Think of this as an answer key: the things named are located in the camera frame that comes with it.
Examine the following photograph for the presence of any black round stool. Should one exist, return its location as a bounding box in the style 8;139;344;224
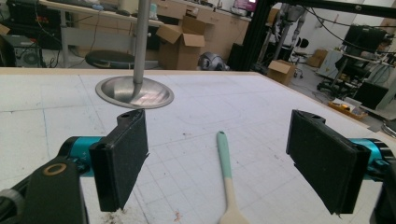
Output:
84;49;135;70

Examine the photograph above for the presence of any black flat panel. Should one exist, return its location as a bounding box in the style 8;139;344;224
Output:
352;80;389;110

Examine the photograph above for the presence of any grey round helmet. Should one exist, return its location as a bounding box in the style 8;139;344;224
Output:
197;51;231;72

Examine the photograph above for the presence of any large open cardboard box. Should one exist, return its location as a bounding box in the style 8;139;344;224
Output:
155;15;207;71

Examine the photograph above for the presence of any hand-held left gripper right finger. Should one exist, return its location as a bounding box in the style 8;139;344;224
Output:
285;109;390;216

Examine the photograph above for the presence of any cardboard box beside white cabinet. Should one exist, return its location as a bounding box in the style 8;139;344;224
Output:
305;49;329;68

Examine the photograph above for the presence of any wooden spoon with teal handle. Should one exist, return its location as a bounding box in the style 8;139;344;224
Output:
216;131;250;224

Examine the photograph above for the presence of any black metal frame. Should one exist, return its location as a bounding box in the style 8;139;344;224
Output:
240;0;396;73

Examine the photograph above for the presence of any black monitor on stand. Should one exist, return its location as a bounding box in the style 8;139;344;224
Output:
341;23;389;58

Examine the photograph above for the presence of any black computer tower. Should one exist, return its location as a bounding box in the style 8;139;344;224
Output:
0;34;44;68

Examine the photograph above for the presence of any black office chair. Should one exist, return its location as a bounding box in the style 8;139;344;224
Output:
291;37;310;79

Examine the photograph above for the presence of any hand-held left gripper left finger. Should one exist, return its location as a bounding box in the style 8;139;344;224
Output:
58;108;149;213

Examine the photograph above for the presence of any yellow tray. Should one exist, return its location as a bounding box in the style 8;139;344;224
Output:
327;98;369;121

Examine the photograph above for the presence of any metal stand with round base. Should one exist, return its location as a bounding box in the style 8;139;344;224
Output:
94;0;175;110

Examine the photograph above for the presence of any white desk with metal legs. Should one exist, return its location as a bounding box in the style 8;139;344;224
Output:
37;0;165;68

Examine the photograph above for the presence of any grey humanoid robot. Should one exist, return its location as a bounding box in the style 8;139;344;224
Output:
273;2;308;61

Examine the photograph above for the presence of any small closed cardboard box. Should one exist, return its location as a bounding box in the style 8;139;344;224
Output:
266;59;297;87

